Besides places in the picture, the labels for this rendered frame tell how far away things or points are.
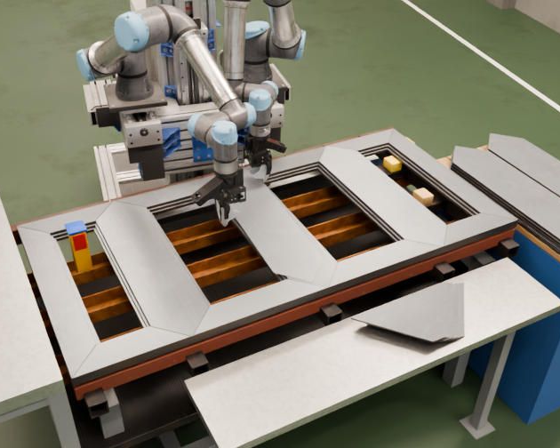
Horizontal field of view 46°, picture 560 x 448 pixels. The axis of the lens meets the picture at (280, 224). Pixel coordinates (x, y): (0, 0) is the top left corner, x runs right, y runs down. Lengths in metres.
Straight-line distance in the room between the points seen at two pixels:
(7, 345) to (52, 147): 3.01
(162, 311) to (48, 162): 2.59
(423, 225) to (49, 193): 2.45
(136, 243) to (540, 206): 1.43
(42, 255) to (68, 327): 0.36
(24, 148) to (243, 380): 3.04
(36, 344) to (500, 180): 1.77
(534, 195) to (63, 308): 1.69
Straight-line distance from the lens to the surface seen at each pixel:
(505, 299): 2.28
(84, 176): 4.23
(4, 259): 1.94
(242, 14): 2.40
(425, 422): 2.83
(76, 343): 1.93
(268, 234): 2.24
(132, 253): 2.19
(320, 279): 2.07
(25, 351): 1.66
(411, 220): 2.36
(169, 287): 2.05
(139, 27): 2.19
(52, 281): 2.15
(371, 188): 2.50
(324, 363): 1.96
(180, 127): 2.77
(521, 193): 2.62
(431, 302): 2.13
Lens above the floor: 2.21
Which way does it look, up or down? 37 degrees down
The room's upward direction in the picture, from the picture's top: 1 degrees clockwise
